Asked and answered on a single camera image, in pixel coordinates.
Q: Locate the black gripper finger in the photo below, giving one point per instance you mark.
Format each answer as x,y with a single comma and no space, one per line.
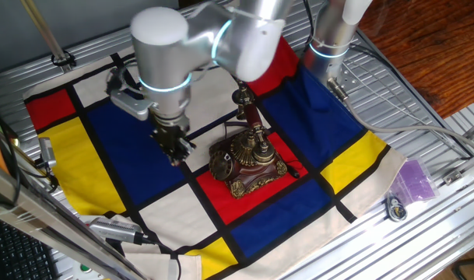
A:
169,151
187,147

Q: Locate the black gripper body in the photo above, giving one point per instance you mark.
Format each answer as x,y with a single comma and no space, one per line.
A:
169,130

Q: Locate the short wooden stick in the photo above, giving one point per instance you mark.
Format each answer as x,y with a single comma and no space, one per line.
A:
176,161

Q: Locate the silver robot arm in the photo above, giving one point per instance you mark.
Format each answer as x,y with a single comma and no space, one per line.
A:
162,58

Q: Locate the antique rotary phone base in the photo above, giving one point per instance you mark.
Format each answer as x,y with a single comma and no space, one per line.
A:
248,175

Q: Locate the brass and red phone handset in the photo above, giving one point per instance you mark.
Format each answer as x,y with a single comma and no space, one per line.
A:
253,115

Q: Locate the colour block tablecloth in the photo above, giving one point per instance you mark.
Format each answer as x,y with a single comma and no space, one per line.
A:
135,186

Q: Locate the ribbed silver device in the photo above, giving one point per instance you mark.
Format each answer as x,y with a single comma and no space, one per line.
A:
112,230

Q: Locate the grey box with green button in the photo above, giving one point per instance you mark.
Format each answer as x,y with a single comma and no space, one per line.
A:
83,272

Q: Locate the metal pole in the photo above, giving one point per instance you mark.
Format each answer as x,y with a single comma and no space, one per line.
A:
44,31

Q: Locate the black keyboard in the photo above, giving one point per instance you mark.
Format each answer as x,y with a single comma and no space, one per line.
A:
22,256

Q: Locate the small padlock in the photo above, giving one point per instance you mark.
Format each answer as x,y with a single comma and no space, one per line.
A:
396,210

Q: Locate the purple plastic bag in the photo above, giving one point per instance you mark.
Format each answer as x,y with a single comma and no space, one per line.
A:
413,180

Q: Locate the wrist camera with silver bracket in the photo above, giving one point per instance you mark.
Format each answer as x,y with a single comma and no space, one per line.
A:
131,107

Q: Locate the small silver camera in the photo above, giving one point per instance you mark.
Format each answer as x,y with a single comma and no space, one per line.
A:
46,151

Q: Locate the aluminium frame bar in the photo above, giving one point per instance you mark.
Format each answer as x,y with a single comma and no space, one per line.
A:
46,221

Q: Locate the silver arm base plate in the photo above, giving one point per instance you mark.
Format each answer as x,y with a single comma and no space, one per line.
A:
349,79

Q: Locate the aluminium profile bracket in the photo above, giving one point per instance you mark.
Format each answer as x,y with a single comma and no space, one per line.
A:
464,167

